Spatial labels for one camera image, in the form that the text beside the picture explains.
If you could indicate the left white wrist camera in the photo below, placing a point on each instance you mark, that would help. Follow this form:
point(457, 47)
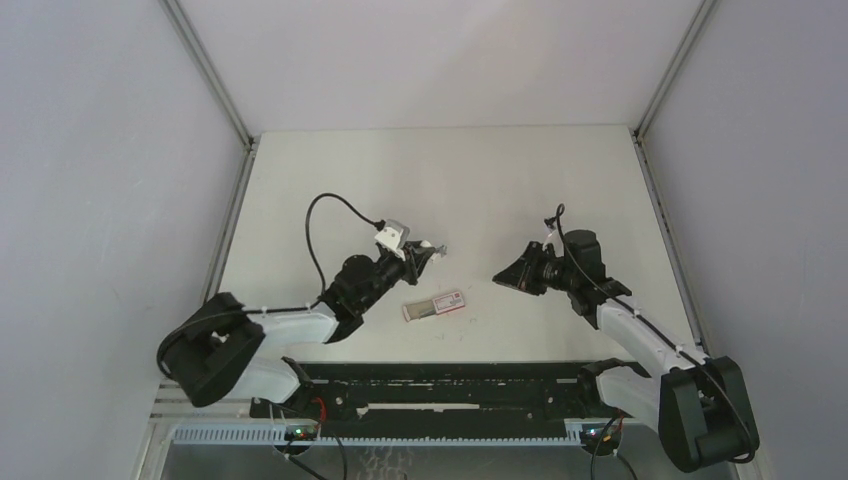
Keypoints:
point(392, 235)

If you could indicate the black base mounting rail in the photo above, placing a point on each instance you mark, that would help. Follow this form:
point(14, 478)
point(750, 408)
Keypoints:
point(464, 399)

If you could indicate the red white staple box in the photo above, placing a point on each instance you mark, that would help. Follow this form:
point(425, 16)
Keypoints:
point(436, 306)

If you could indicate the white slotted cable duct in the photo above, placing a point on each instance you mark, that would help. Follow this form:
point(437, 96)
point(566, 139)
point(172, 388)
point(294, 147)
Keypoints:
point(267, 435)

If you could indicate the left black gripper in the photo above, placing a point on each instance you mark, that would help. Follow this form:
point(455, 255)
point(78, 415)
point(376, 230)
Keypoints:
point(419, 253)

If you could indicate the green circuit board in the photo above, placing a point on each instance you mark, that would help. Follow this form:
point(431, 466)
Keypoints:
point(301, 434)
point(591, 436)

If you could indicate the right green circuit board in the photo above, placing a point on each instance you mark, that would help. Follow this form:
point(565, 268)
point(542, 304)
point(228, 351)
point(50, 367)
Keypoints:
point(591, 436)

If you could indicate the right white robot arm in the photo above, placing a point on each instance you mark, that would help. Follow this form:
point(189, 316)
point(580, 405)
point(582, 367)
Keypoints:
point(698, 405)

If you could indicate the left green circuit board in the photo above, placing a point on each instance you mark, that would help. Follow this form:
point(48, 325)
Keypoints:
point(301, 434)

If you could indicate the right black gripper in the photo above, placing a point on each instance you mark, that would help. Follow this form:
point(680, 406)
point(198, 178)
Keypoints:
point(522, 274)

